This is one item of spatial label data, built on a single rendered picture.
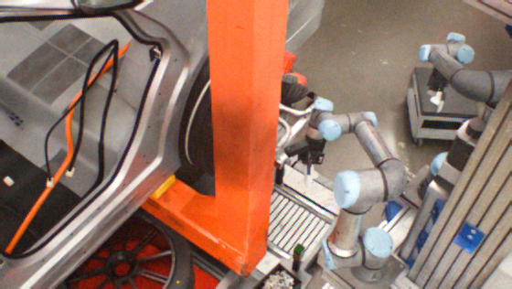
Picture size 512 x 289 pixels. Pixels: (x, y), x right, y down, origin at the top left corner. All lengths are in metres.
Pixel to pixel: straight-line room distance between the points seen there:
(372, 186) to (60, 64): 1.63
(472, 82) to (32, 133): 1.96
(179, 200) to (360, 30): 2.40
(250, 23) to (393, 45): 3.12
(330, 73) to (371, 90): 0.32
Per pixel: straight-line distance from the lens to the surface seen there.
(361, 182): 1.88
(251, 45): 1.56
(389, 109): 4.11
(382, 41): 4.59
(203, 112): 2.54
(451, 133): 3.88
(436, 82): 2.83
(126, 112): 2.64
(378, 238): 2.27
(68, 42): 2.99
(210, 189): 3.31
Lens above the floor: 2.98
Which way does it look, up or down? 52 degrees down
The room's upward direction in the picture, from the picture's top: 3 degrees clockwise
